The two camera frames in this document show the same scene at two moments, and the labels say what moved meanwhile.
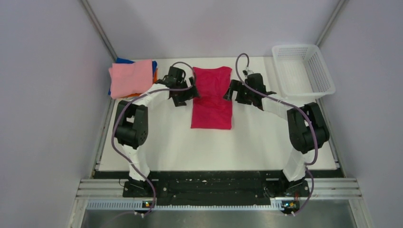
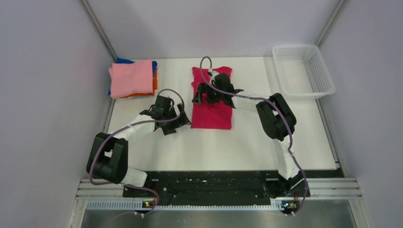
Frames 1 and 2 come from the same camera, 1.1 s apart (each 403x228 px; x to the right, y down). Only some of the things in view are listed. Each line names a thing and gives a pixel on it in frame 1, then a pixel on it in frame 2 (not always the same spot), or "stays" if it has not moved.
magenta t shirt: x=211 y=110 stays
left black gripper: x=189 y=94 → x=168 y=129
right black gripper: x=234 y=86 → x=204 y=88
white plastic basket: x=302 y=72 stays
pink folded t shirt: x=130 y=78 stays
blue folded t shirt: x=122 y=61 stays
